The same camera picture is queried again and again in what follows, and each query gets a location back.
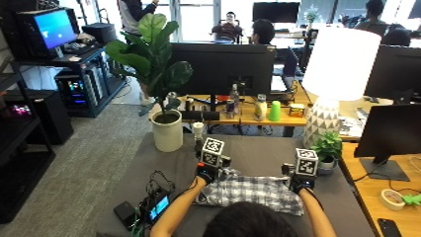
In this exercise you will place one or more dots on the person's left hand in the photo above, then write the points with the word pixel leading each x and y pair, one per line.
pixel 205 174

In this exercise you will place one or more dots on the person's right hand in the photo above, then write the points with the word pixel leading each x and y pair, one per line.
pixel 302 183

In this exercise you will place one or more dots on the black white plaid cloth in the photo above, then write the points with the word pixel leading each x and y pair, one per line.
pixel 252 192

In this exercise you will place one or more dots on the white marker cube right glove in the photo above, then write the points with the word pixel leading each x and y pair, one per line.
pixel 306 162

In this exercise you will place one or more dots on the white marker cube glove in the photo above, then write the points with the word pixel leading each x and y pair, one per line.
pixel 212 151
pixel 306 162

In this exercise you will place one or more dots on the white marker cube left glove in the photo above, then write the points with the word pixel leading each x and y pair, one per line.
pixel 212 151

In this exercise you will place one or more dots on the small green potted plant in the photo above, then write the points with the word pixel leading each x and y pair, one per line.
pixel 328 148

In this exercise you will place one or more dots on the small white cylinder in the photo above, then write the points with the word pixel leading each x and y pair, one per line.
pixel 197 129

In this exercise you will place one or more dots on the black device with lit screen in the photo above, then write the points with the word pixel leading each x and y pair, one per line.
pixel 159 207

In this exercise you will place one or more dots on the white cylindrical plant pot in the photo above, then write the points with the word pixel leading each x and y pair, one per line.
pixel 167 133

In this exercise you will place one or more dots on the wooden desk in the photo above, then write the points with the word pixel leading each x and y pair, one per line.
pixel 245 118

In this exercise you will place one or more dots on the white grey triangle-patterned lamp base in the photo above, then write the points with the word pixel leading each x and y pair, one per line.
pixel 322 120

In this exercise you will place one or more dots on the white tape roll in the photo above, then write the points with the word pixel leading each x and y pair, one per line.
pixel 392 199

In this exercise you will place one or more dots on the flat black box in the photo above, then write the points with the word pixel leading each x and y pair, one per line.
pixel 124 213

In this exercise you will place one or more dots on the small yellow box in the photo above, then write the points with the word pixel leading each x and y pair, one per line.
pixel 296 110

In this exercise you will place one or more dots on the green plastic cup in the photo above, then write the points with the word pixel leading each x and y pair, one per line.
pixel 274 111

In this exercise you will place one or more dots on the pale bottle with dark cap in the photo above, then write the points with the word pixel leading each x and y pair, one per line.
pixel 260 108

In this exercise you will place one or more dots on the black smartphone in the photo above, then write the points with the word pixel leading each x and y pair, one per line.
pixel 389 228

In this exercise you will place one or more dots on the clear tall bottle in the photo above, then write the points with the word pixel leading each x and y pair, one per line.
pixel 234 97

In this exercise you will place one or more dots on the black monitor with stand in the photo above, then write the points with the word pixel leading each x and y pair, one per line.
pixel 390 135

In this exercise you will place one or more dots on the green toy figure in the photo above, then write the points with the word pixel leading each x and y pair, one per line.
pixel 412 199

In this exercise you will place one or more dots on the wide black monitor back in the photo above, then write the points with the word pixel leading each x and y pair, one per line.
pixel 221 67

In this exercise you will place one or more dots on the large green leafy plant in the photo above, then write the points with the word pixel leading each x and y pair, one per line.
pixel 151 59

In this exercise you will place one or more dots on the white lamp shade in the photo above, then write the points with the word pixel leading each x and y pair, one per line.
pixel 341 64

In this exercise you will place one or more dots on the computer tower with coloured lights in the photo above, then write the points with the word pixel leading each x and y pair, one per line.
pixel 79 89

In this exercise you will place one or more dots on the black shelf rack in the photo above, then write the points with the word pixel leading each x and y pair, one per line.
pixel 17 171

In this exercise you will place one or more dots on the black computer desk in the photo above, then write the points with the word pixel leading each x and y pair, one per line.
pixel 83 62

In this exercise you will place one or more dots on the black background monitor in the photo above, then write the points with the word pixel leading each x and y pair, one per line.
pixel 276 11

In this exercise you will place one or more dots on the monitor with blue screen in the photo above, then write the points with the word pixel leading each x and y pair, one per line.
pixel 52 29

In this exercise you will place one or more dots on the right glove palm camera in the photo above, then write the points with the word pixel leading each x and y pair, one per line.
pixel 288 169

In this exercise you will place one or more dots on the glove palm camera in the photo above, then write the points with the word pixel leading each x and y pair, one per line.
pixel 225 160
pixel 288 169

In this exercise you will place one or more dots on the left glove palm camera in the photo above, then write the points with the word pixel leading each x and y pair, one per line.
pixel 225 160

